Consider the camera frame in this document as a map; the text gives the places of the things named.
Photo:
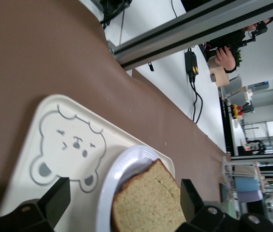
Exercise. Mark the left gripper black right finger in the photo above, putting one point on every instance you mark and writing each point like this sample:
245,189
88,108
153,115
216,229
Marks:
191,205

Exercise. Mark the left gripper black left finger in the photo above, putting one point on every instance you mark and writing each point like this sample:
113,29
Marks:
49,207

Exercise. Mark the plain brown bread slice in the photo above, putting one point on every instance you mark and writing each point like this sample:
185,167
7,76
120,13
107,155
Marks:
148,200

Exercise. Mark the pale lavender round plate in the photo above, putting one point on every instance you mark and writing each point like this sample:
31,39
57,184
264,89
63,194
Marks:
112,174

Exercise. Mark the dark grey cloth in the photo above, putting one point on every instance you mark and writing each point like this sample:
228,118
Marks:
225,192

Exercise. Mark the mint green bowl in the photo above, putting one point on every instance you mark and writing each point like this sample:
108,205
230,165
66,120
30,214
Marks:
228,209

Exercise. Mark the cream tray with bear print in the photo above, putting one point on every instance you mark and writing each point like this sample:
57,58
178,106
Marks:
61,125

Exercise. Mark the light wooden box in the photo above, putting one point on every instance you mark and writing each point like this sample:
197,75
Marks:
219,76

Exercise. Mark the black adapter with yellow label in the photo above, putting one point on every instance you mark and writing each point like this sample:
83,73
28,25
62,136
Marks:
191,61

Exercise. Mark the person in black clothing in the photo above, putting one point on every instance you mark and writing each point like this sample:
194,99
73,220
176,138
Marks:
225,58

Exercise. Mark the aluminium camera post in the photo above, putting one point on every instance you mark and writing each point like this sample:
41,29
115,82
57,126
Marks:
175,33

